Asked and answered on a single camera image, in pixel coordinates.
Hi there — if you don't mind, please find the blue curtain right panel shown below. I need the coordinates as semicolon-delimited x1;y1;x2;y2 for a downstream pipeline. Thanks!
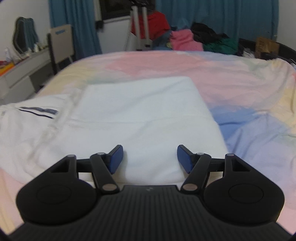
156;0;279;41

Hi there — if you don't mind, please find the blue curtain left panel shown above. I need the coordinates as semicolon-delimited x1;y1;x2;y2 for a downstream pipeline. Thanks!
48;0;102;60

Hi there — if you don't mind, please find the blue curtain panel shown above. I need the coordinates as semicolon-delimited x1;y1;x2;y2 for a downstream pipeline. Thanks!
48;0;102;60
156;0;279;41

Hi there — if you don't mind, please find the white zip-up garment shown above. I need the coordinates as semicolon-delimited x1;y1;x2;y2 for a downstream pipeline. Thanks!
1;76;227;185

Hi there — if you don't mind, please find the white black chair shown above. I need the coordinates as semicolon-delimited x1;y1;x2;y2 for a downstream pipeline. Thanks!
47;24;75;75

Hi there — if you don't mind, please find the green garment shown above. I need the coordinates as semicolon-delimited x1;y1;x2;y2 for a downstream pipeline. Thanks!
203;38;238;55

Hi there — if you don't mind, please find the white vanity desk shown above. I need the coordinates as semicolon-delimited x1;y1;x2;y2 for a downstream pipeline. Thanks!
1;49;54;105

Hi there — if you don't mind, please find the brown paper bag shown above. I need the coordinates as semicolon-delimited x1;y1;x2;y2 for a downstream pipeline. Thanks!
255;37;280;58

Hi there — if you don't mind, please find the black garment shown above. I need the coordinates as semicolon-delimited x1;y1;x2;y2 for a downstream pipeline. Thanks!
191;22;229;44

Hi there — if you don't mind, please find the orange tray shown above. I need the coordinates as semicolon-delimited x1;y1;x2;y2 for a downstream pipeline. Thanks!
0;63;15;76

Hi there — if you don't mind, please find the pink garment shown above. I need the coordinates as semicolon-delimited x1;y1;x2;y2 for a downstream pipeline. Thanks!
170;29;204;51

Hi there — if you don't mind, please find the wavy vanity mirror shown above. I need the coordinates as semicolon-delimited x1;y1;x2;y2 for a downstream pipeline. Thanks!
13;16;39;55

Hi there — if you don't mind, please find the dark window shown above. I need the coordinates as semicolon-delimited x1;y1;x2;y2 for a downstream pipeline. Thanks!
99;0;156;20

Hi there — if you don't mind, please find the pastel tie-dye bed sheet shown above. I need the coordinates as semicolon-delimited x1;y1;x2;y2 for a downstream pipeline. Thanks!
0;49;296;235

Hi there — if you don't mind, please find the red garment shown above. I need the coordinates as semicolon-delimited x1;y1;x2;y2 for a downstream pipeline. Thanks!
131;11;171;40

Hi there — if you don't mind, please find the black armchair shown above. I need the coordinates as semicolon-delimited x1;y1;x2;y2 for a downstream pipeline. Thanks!
239;38;296;64

